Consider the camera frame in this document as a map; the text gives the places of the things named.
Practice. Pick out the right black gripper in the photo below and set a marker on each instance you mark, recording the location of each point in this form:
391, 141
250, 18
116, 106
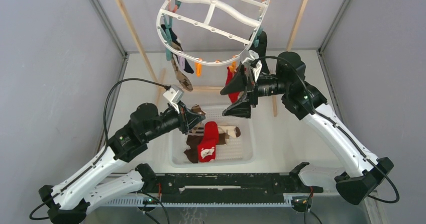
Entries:
241, 107

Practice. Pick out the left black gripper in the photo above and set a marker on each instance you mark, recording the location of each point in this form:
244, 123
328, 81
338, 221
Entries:
188, 119

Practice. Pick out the argyle brown sock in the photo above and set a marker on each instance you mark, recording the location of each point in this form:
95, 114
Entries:
181, 78

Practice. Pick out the brown cream striped sock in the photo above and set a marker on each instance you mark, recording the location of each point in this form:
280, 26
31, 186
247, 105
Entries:
226, 133

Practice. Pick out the black sock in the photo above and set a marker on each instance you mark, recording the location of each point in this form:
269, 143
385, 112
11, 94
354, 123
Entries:
260, 46

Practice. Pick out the brown white wavy sock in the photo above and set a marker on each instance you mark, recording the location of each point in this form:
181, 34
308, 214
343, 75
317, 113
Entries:
198, 122

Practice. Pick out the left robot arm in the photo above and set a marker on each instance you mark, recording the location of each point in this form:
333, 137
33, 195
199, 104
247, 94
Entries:
73, 199

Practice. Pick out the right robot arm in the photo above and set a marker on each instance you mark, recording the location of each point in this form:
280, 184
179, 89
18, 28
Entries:
362, 170

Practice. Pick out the white oval clip hanger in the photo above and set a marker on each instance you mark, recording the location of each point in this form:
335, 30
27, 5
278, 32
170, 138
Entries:
184, 36

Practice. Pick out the white plastic laundry basket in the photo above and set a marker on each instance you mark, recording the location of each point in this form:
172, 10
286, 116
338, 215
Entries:
236, 151

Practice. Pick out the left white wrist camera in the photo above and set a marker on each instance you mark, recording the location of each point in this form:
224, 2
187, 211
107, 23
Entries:
173, 95

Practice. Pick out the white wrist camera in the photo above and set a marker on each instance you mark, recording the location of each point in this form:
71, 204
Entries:
173, 95
251, 60

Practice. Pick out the wooden drying rack frame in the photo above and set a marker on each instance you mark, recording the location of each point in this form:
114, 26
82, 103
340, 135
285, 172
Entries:
168, 13

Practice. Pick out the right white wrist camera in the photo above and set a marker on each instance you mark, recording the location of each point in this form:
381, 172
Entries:
251, 60

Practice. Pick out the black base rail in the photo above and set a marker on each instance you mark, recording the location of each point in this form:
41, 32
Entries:
239, 187

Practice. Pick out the white cable duct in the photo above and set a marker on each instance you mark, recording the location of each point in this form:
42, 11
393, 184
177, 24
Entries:
143, 200

